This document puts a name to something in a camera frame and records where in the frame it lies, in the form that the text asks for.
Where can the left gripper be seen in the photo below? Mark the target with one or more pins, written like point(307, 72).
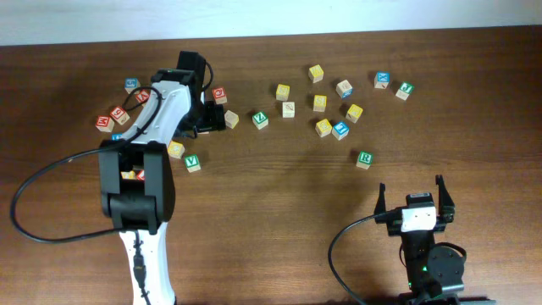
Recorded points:
point(215, 118)

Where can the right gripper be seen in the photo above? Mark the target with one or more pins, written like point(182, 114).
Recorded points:
point(445, 207)

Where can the yellow S block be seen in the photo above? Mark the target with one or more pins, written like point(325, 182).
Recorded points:
point(282, 92)
point(319, 103)

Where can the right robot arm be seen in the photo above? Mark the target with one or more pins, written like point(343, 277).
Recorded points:
point(434, 269)

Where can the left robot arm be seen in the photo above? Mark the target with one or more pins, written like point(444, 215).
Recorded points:
point(136, 179)

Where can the plain wooden block centre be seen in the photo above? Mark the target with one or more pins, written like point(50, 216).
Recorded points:
point(231, 119)

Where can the red Q block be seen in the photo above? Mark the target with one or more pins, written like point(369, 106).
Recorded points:
point(219, 95)

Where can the green Z block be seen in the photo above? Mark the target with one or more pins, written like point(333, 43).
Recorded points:
point(260, 120)

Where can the green V block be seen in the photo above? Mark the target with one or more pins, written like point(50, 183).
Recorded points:
point(192, 163)

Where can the yellow block beside A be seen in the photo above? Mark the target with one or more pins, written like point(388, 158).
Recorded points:
point(176, 149)

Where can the wooden picture block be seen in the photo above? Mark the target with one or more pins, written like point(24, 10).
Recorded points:
point(288, 109)

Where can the red A block upper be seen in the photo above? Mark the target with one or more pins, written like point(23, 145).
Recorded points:
point(142, 96)

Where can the blue 5 block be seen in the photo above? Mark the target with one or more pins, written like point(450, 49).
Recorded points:
point(130, 84)

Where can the red I block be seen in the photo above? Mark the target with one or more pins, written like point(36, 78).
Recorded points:
point(141, 175)

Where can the red 9 block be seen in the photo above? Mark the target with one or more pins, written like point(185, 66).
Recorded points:
point(119, 115)

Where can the blue H block upper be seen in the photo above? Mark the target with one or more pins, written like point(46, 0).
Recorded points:
point(116, 137)

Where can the yellow block bottom left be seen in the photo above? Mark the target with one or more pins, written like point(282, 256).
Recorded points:
point(128, 175)

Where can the blue picture block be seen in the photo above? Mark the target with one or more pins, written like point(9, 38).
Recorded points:
point(340, 130)

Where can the yellow block lower right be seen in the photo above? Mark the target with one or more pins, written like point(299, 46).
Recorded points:
point(323, 127)

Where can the yellow block top right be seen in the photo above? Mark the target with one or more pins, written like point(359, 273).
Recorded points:
point(316, 73)

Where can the red M block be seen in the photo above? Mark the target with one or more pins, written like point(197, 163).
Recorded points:
point(104, 123)

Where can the green J block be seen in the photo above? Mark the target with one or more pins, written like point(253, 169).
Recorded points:
point(404, 90)

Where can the blue X block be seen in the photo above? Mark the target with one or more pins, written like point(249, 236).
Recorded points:
point(381, 80)

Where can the wooden block blue side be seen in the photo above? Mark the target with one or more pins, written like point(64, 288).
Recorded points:
point(344, 89)

